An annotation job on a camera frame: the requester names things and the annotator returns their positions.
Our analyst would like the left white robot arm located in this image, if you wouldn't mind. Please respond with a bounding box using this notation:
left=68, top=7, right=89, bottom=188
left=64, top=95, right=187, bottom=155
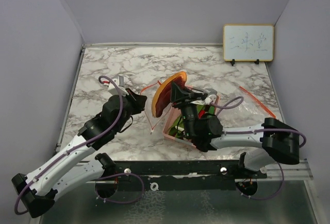
left=11, top=88, right=147, bottom=218

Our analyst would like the pink plastic basket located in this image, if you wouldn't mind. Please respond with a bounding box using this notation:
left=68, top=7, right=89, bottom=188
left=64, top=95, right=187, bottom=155
left=163, top=85, right=219, bottom=148

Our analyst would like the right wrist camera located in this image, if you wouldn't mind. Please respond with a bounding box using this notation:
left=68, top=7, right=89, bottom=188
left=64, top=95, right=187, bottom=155
left=191, top=88, right=218, bottom=106

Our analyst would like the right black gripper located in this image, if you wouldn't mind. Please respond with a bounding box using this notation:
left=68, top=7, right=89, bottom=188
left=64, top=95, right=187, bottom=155
left=171, top=81, right=203, bottom=138

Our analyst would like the green cucumber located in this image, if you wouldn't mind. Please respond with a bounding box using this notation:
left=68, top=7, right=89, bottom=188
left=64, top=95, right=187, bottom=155
left=196, top=105, right=215, bottom=119

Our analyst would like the small framed whiteboard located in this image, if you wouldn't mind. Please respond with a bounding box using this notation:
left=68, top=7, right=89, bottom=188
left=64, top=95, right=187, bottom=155
left=223, top=24, right=274, bottom=65

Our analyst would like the clear orange-zip bag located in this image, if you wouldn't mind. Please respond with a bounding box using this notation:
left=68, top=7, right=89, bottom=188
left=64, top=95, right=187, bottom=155
left=140, top=79, right=170, bottom=135
left=233, top=86, right=276, bottom=121

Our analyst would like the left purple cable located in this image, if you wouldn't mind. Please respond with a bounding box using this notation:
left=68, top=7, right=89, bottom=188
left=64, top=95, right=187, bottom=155
left=14, top=76, right=145, bottom=215

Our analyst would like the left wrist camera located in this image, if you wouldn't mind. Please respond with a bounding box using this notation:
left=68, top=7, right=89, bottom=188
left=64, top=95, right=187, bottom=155
left=98, top=75, right=128, bottom=96

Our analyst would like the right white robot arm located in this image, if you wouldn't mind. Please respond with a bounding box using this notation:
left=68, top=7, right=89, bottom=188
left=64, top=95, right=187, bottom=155
left=170, top=82, right=306, bottom=178

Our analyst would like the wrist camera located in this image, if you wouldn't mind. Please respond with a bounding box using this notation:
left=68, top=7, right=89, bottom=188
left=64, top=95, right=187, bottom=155
left=191, top=88, right=218, bottom=106
left=98, top=75, right=128, bottom=96

